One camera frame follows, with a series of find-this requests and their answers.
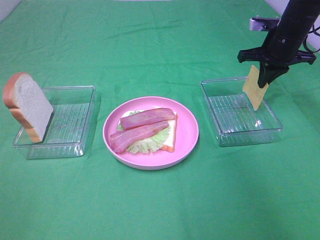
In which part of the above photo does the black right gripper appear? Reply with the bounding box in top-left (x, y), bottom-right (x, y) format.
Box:
top-left (237, 27), bottom-right (316, 89)

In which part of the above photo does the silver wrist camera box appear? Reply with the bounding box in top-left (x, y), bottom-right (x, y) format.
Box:
top-left (249, 16), bottom-right (280, 32)

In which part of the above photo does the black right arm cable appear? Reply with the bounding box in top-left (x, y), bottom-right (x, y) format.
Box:
top-left (302, 23), bottom-right (320, 54)

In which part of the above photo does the clear plastic bread tray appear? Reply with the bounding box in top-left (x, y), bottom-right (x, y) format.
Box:
top-left (13, 85), bottom-right (96, 160)

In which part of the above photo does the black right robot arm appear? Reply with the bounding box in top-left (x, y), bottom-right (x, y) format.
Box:
top-left (237, 0), bottom-right (320, 89)

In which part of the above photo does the green lettuce leaf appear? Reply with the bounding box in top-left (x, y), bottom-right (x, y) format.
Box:
top-left (110, 108), bottom-right (177, 154)

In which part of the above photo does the bacon strip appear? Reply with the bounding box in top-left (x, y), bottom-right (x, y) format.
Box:
top-left (119, 107), bottom-right (176, 130)
top-left (109, 121), bottom-right (169, 154)

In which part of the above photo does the yellow cheese slice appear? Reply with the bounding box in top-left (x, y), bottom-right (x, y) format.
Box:
top-left (242, 65), bottom-right (269, 111)

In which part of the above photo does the bread slice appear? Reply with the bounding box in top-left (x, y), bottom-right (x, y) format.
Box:
top-left (2, 72), bottom-right (54, 143)
top-left (125, 111), bottom-right (178, 154)

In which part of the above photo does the clear plastic toppings tray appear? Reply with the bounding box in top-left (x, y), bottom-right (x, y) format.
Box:
top-left (200, 76), bottom-right (283, 147)

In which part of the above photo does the pink round plate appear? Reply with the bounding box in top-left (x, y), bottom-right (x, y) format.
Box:
top-left (102, 96), bottom-right (199, 170)

